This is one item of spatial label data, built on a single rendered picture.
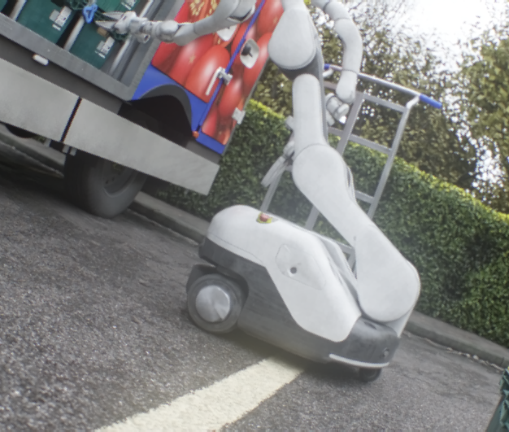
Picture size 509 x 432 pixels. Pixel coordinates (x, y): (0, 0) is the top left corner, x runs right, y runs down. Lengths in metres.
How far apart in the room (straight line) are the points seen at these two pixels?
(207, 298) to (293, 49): 0.80
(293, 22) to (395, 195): 2.75
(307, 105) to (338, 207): 0.33
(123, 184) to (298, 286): 1.92
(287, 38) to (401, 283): 0.83
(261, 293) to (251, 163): 3.18
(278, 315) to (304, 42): 0.84
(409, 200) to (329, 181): 2.73
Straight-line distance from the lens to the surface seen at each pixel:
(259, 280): 1.65
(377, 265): 1.76
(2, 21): 1.92
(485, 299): 4.54
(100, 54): 2.74
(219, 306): 1.70
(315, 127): 1.89
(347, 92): 2.17
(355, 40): 2.23
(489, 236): 4.55
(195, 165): 3.78
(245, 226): 1.67
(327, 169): 1.80
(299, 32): 1.95
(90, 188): 3.02
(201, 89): 3.42
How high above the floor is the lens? 0.38
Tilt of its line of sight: 1 degrees down
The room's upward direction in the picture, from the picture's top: 23 degrees clockwise
